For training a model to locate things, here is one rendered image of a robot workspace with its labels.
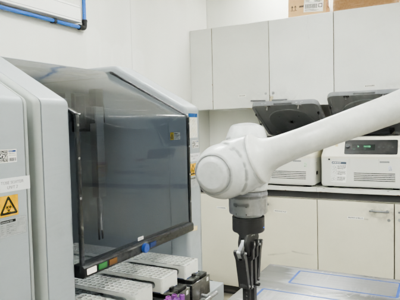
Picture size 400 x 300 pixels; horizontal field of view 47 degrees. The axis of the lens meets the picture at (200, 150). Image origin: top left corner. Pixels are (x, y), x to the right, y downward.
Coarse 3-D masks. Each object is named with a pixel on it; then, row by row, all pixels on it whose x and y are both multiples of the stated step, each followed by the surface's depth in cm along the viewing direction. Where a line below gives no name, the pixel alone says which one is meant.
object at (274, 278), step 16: (272, 272) 167; (288, 272) 167; (304, 272) 167; (320, 272) 166; (336, 272) 166; (272, 288) 151; (288, 288) 151; (304, 288) 150; (320, 288) 150; (336, 288) 150; (352, 288) 149; (368, 288) 149; (384, 288) 149
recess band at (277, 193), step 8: (272, 192) 349; (280, 192) 346; (288, 192) 343; (296, 192) 340; (304, 192) 337; (312, 192) 334; (320, 192) 331; (328, 192) 329; (360, 200) 319; (368, 200) 316; (376, 200) 314; (384, 200) 311; (392, 200) 309
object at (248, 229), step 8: (232, 216) 106; (264, 216) 105; (232, 224) 106; (240, 224) 103; (248, 224) 102; (256, 224) 103; (264, 224) 105; (240, 232) 103; (248, 232) 102; (256, 232) 103; (248, 240) 103; (248, 248) 103
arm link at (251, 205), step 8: (256, 192) 102; (264, 192) 103; (232, 200) 103; (240, 200) 102; (248, 200) 101; (256, 200) 102; (264, 200) 103; (232, 208) 104; (240, 208) 102; (248, 208) 101; (256, 208) 102; (264, 208) 103; (240, 216) 104; (248, 216) 102; (256, 216) 103
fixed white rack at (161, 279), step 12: (120, 264) 167; (132, 264) 166; (108, 276) 165; (120, 276) 164; (132, 276) 155; (144, 276) 153; (156, 276) 153; (168, 276) 153; (156, 288) 151; (168, 288) 153
